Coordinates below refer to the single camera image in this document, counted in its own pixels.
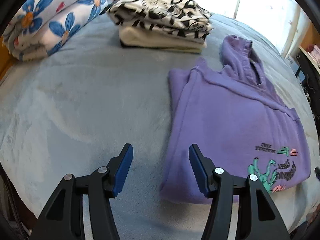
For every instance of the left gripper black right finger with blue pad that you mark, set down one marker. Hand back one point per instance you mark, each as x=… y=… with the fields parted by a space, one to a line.
x=258 y=216

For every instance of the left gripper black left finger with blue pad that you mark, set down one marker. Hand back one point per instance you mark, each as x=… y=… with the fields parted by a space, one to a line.
x=62 y=215

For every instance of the purple zip hoodie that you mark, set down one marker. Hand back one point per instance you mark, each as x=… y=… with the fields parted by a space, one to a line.
x=238 y=121

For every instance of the grey plush bed blanket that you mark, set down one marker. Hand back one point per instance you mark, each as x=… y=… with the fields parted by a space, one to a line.
x=73 y=111

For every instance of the black zebra print bag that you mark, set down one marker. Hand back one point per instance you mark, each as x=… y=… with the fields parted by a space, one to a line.
x=310 y=82

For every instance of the wooden shelf unit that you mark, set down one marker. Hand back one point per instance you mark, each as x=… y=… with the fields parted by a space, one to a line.
x=310 y=43

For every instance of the cream folded garment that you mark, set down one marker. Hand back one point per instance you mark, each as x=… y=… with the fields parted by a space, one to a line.
x=135 y=37

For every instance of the blue flower print quilt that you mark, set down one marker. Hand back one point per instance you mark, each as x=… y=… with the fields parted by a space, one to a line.
x=41 y=27

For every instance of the white floral curtain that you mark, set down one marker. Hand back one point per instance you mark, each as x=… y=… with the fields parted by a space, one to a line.
x=282 y=22

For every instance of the black white graffiti print garment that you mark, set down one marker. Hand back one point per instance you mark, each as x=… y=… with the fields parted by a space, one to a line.
x=183 y=19

